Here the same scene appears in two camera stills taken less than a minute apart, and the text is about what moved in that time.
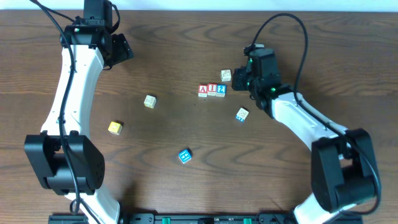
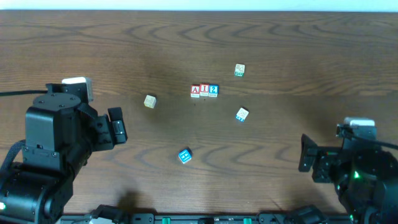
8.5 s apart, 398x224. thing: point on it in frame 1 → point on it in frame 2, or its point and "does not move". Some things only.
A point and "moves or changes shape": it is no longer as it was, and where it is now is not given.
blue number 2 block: (221, 90) → (213, 90)
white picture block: (226, 75) moves or changes shape
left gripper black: (123, 48) → (104, 132)
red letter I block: (211, 89) → (204, 89)
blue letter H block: (185, 155) does not move
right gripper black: (239, 80) → (319, 163)
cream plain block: (150, 101) does not move
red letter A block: (203, 90) → (194, 91)
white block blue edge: (242, 114) does not move
